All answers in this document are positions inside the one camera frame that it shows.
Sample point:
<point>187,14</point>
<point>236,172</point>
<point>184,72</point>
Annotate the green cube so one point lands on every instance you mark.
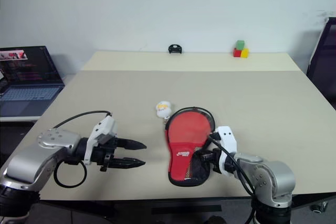
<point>240,44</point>

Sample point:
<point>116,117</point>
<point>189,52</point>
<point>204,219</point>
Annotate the dark rounded shape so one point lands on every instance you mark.
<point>218,221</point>

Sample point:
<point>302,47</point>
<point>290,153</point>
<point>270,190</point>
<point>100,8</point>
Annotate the small black clip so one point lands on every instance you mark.
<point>175,49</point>

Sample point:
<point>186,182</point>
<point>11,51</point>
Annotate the red table tennis paddle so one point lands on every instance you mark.
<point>189,127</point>

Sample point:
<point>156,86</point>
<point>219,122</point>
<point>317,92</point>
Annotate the dark open laptop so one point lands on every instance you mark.
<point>29,72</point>

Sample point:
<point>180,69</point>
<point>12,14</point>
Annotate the yellow cube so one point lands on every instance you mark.
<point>245,53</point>

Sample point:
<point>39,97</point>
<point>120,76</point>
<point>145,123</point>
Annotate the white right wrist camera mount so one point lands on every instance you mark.
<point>228,137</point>

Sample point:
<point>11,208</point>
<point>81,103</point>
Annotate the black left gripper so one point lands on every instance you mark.
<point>105,153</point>

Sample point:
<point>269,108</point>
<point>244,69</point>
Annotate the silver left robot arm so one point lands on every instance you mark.
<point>31,161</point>

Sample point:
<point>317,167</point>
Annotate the red cube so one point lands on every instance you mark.
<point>237,53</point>

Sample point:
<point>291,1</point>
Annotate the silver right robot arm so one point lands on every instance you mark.
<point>273,176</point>

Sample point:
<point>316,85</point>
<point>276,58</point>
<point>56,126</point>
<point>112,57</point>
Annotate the grey caster wheel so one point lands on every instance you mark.
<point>319,207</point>

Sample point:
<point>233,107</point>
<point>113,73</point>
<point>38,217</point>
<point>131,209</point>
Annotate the black table frame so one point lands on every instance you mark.
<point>315,198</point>

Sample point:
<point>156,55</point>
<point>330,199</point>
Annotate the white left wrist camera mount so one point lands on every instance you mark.
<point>105,127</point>

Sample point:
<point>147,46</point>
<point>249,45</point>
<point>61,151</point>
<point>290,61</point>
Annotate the black red paddle case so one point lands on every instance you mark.
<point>181,166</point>

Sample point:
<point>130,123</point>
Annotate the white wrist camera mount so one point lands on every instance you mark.
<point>105,127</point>
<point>228,137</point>

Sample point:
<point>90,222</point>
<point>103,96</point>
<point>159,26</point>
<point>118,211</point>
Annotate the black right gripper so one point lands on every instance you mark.
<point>215,159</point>

